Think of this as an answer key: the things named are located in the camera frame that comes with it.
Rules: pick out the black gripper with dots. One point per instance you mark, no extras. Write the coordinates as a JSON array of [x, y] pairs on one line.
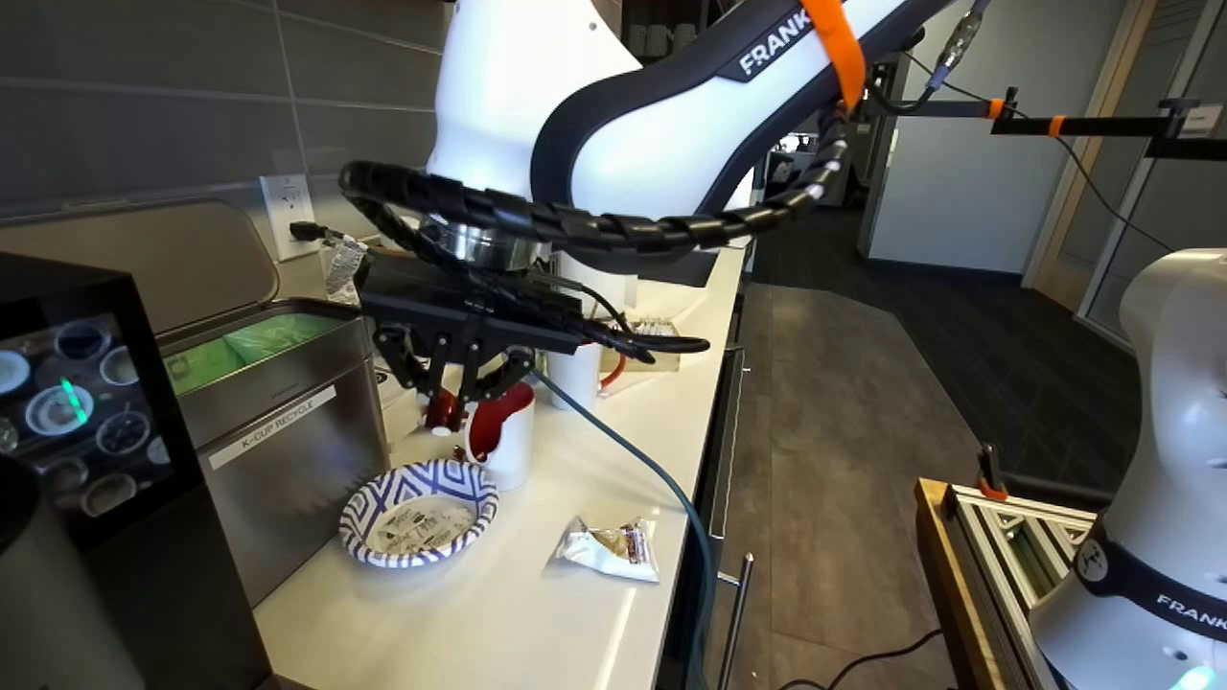
[[474, 311]]

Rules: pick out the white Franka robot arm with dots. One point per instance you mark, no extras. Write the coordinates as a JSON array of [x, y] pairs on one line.
[[511, 77]]

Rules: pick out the blue patterned paper plate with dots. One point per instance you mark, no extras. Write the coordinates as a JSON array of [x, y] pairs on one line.
[[422, 494]]

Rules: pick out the white mug with red inside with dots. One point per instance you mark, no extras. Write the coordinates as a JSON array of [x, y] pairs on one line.
[[615, 370]]

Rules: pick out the stainless steel bin green insert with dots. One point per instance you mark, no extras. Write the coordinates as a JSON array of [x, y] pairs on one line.
[[292, 422]]

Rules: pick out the crumpled foil snack wrapper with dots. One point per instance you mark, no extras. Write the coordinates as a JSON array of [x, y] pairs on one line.
[[601, 555]]

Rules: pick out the dark counter cabinet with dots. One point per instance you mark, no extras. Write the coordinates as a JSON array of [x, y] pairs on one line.
[[719, 510]]

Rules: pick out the black coffee machine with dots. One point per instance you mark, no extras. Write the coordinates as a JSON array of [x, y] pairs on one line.
[[88, 407]]

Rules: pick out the white wall outlet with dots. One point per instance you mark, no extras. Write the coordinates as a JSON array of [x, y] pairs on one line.
[[285, 197]]

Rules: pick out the aluminium frame robot cart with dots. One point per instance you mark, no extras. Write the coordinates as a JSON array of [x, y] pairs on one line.
[[1010, 563]]

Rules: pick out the black camera stand bar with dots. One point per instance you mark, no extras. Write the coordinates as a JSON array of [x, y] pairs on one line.
[[1099, 123]]

